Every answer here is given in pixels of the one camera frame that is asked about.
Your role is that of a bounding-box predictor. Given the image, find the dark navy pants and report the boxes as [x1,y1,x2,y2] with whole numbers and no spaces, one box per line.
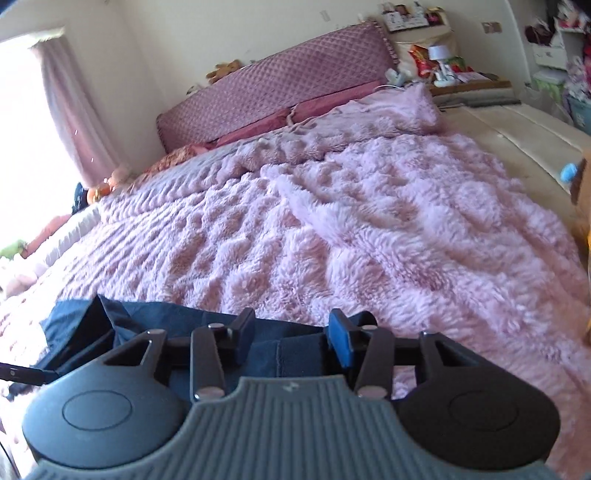
[6,294,417,402]

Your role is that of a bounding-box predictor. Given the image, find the pink fluffy blanket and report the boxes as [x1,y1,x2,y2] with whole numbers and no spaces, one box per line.
[1,85,590,479]

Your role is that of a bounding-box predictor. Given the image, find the orange plush toy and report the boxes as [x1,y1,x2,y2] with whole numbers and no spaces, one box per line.
[86,181,112,205]

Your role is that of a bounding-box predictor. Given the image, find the pink window curtain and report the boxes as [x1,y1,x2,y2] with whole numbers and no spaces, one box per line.
[32,36,121,187]

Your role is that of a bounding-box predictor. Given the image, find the large brown plush bear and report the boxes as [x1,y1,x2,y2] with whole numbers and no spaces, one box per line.
[560,150,591,273]

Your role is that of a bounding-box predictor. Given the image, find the small brown teddy bear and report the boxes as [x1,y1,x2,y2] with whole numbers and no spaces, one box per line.
[206,60,243,85]

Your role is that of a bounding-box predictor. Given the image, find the wooden bedside table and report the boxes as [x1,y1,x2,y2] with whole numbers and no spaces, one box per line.
[429,78,521,110]

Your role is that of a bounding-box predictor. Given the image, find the red snack bag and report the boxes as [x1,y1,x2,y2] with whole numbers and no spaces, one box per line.
[409,44,438,80]

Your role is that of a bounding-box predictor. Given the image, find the mauve quilted headboard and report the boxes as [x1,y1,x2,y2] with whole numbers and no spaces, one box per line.
[156,21,400,153]

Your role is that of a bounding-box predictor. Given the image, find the white bedside lamp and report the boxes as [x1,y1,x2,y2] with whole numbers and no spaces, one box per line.
[428,45,458,88]

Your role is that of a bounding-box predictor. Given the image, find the desk calendar organizer shelf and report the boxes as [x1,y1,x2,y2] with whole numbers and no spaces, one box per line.
[381,1,449,34]

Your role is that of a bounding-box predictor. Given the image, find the open white wardrobe shelving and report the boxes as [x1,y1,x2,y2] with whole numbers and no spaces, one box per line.
[524,1,590,133]

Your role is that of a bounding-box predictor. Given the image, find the brass wall socket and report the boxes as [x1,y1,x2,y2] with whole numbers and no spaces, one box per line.
[481,21,503,34]

